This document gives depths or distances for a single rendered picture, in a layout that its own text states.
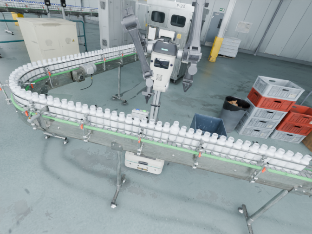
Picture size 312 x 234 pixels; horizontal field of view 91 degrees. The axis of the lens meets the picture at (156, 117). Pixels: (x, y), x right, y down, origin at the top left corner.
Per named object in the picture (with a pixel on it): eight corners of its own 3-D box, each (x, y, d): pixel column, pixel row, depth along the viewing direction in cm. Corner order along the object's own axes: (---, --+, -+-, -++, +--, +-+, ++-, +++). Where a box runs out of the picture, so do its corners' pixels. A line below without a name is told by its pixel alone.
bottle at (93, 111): (95, 120, 131) (93, 103, 121) (100, 122, 129) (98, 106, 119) (89, 123, 127) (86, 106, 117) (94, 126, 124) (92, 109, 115)
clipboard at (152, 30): (147, 38, 447) (149, 25, 428) (154, 40, 440) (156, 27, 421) (147, 38, 444) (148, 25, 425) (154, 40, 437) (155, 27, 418)
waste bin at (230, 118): (214, 132, 307) (228, 105, 270) (211, 119, 343) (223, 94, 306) (237, 137, 304) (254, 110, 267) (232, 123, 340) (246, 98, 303)
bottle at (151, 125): (152, 139, 122) (155, 123, 112) (145, 137, 123) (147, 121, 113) (153, 134, 127) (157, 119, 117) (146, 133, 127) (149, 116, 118)
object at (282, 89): (262, 96, 259) (269, 84, 246) (251, 86, 292) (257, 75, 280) (296, 101, 262) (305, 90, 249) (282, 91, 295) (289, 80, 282)
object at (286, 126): (276, 130, 304) (283, 121, 291) (267, 118, 337) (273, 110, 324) (307, 136, 302) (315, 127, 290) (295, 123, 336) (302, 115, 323)
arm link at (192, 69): (201, 51, 98) (188, 49, 99) (204, 55, 89) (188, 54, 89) (197, 69, 105) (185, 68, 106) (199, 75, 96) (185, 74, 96)
